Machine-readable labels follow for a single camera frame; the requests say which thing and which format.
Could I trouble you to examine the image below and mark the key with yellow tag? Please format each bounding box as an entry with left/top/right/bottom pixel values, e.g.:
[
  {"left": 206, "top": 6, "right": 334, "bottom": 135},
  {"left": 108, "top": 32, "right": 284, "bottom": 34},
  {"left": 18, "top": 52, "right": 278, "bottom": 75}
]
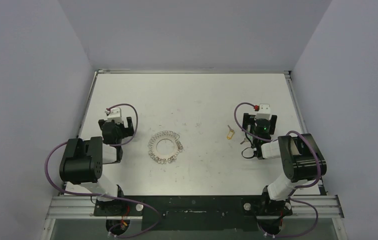
[{"left": 226, "top": 125, "right": 235, "bottom": 140}]

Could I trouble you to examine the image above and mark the metal disc with key rings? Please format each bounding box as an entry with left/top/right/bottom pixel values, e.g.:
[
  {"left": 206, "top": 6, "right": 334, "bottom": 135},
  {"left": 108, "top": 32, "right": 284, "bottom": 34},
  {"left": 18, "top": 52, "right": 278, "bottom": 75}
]
[{"left": 147, "top": 130, "right": 184, "bottom": 164}]

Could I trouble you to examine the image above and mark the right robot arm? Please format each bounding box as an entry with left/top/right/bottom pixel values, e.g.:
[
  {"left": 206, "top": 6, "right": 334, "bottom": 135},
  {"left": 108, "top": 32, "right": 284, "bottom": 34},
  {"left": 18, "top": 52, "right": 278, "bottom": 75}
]
[{"left": 242, "top": 113, "right": 327, "bottom": 216}]

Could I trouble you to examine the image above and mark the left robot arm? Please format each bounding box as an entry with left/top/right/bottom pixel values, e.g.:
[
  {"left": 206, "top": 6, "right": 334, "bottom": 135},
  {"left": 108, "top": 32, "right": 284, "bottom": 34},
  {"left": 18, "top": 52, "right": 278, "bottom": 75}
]
[{"left": 59, "top": 117, "right": 135, "bottom": 217}]

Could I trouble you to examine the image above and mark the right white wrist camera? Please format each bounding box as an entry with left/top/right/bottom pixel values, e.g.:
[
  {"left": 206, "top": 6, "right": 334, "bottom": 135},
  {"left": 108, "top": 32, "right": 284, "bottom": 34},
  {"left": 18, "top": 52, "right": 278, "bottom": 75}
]
[{"left": 254, "top": 103, "right": 272, "bottom": 121}]

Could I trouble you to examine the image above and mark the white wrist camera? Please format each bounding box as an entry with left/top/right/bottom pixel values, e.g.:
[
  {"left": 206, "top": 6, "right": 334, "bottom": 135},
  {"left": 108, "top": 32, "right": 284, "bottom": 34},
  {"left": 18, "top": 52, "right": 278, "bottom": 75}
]
[
  {"left": 105, "top": 107, "right": 123, "bottom": 124},
  {"left": 254, "top": 103, "right": 272, "bottom": 121}
]

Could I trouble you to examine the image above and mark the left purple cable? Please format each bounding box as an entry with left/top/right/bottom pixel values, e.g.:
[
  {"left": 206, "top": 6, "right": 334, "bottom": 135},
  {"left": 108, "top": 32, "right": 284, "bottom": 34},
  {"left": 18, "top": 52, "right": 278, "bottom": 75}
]
[{"left": 44, "top": 103, "right": 162, "bottom": 239}]

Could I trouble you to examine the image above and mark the purple cable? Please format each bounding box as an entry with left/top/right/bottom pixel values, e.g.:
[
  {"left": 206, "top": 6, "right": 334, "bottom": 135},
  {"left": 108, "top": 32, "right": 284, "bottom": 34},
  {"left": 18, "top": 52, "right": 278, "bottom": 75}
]
[
  {"left": 233, "top": 102, "right": 323, "bottom": 239},
  {"left": 44, "top": 103, "right": 162, "bottom": 239}
]

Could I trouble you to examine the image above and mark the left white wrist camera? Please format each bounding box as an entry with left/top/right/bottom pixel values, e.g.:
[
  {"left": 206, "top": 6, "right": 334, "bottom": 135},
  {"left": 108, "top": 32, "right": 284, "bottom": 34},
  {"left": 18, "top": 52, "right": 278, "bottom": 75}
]
[{"left": 105, "top": 107, "right": 123, "bottom": 124}]

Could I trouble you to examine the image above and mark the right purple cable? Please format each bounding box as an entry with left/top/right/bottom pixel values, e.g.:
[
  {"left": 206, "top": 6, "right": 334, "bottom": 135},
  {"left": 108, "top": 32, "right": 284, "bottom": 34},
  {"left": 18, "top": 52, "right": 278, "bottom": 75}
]
[{"left": 233, "top": 102, "right": 323, "bottom": 239}]

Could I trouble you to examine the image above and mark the aluminium frame rail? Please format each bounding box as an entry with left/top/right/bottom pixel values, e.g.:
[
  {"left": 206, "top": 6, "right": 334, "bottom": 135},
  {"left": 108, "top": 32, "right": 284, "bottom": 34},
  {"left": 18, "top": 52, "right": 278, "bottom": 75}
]
[{"left": 46, "top": 195, "right": 344, "bottom": 220}]

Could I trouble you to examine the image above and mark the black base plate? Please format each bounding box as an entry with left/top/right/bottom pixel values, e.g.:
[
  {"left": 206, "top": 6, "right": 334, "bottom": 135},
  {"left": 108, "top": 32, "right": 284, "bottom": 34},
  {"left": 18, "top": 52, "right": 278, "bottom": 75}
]
[{"left": 93, "top": 193, "right": 293, "bottom": 235}]

